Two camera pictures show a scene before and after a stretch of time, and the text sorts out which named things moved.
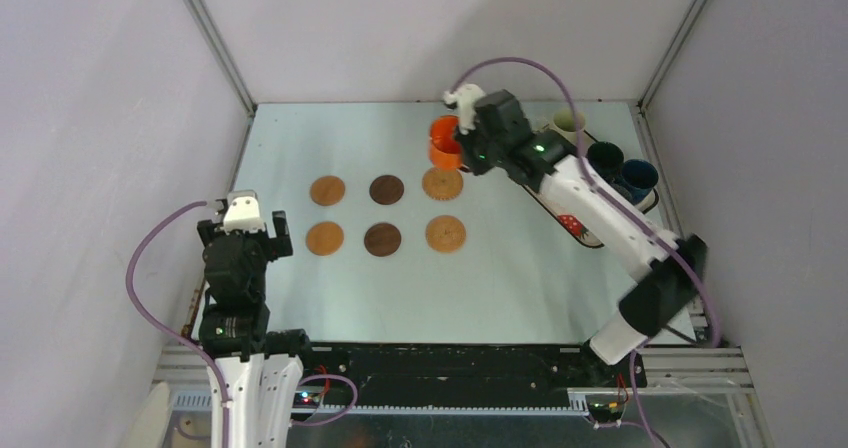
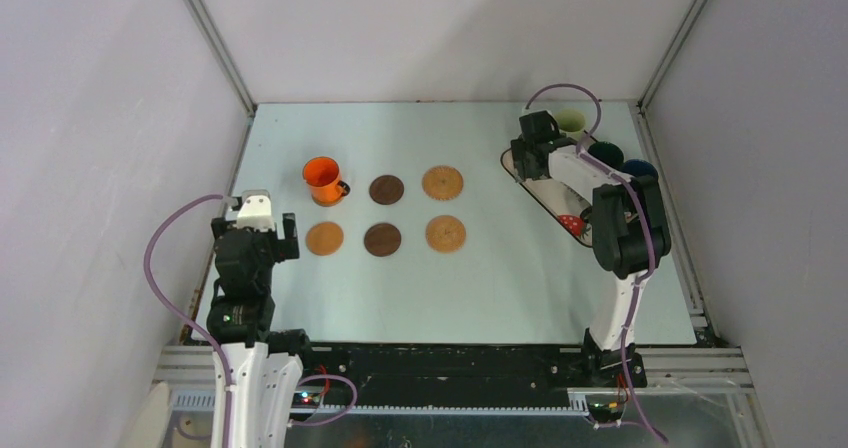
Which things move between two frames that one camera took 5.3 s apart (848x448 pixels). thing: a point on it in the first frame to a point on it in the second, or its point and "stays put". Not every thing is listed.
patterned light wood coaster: x=445 y=234 stays put
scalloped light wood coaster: x=442 y=185 stays put
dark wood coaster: x=386 y=189 stays put
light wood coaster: x=325 y=238 stays put
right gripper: x=473 y=156 to x=524 y=156
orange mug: x=445 y=150 to x=323 y=174
